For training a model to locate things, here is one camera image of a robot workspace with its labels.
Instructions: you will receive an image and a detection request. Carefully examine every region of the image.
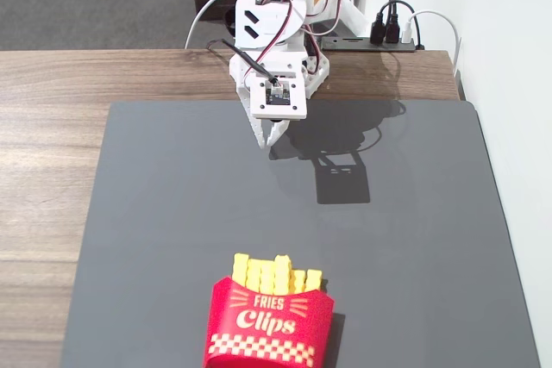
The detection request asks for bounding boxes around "black camera cable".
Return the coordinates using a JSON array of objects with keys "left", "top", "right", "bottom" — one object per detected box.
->
[{"left": 206, "top": 38, "right": 277, "bottom": 84}]

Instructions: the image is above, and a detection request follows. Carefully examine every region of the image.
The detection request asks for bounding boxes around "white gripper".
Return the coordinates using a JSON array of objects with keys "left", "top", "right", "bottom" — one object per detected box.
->
[{"left": 228, "top": 47, "right": 331, "bottom": 148}]

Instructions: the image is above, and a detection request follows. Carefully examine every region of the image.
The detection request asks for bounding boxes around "white usb cable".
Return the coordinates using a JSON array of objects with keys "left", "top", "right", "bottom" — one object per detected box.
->
[{"left": 404, "top": 9, "right": 462, "bottom": 80}]

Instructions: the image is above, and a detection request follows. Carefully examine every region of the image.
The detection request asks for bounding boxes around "red fries clips box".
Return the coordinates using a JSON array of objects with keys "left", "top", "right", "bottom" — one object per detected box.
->
[{"left": 204, "top": 275, "right": 336, "bottom": 368}]

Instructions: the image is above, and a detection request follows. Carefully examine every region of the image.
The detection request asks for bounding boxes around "dark grey mat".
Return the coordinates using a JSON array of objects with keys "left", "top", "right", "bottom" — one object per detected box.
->
[{"left": 60, "top": 99, "right": 543, "bottom": 368}]

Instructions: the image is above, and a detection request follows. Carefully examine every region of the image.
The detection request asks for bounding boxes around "black usb cable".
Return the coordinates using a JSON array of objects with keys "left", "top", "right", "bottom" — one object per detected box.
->
[
  {"left": 369, "top": 0, "right": 398, "bottom": 44},
  {"left": 385, "top": 1, "right": 417, "bottom": 44}
]

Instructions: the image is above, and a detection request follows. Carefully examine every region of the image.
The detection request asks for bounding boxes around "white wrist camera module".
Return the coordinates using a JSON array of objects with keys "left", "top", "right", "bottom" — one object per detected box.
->
[{"left": 250, "top": 76, "right": 308, "bottom": 122}]

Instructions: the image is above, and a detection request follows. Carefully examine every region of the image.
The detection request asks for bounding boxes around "thin white cable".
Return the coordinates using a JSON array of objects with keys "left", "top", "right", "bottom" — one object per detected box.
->
[{"left": 184, "top": 0, "right": 241, "bottom": 50}]

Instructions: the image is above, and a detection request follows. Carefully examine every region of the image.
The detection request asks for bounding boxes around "black usb hub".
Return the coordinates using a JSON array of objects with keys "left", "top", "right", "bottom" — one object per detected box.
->
[{"left": 321, "top": 36, "right": 426, "bottom": 53}]

